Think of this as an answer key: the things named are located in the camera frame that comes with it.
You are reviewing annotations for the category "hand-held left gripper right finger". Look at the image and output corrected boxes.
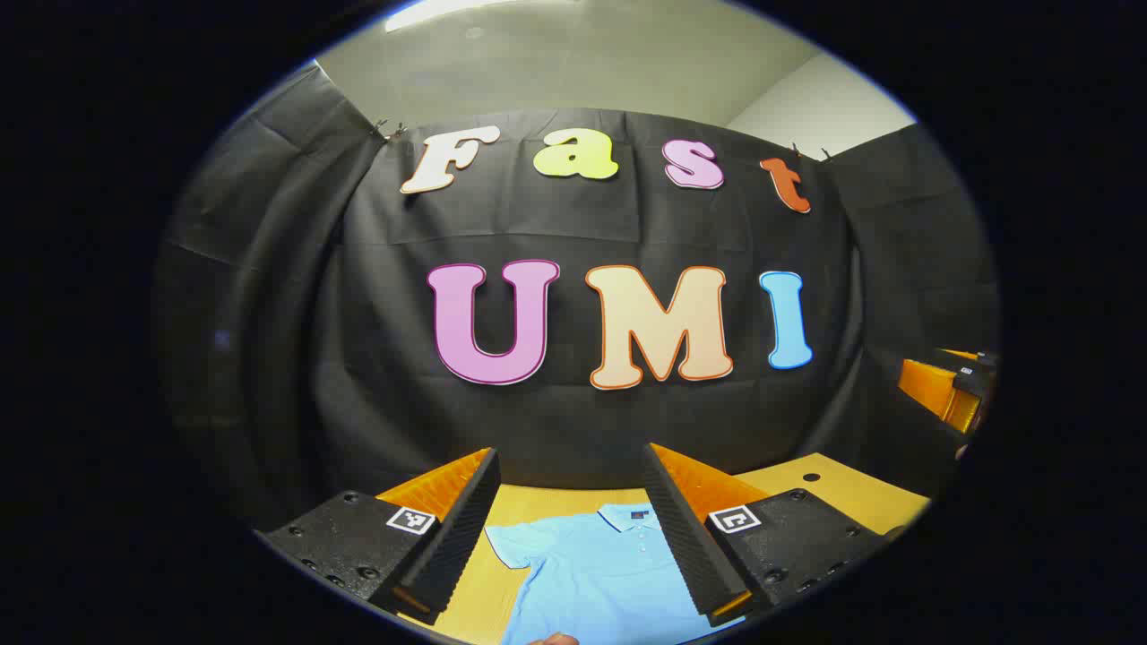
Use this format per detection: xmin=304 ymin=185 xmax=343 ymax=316
xmin=642 ymin=442 xmax=890 ymax=628

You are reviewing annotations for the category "black backdrop cloth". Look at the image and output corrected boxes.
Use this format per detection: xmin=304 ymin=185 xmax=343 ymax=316
xmin=152 ymin=63 xmax=1000 ymax=529

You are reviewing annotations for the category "light blue polo T-shirt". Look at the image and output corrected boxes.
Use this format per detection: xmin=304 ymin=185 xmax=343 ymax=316
xmin=484 ymin=503 xmax=746 ymax=645

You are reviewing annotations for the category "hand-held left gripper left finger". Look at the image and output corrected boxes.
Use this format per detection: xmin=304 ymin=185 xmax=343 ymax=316
xmin=255 ymin=446 xmax=503 ymax=626

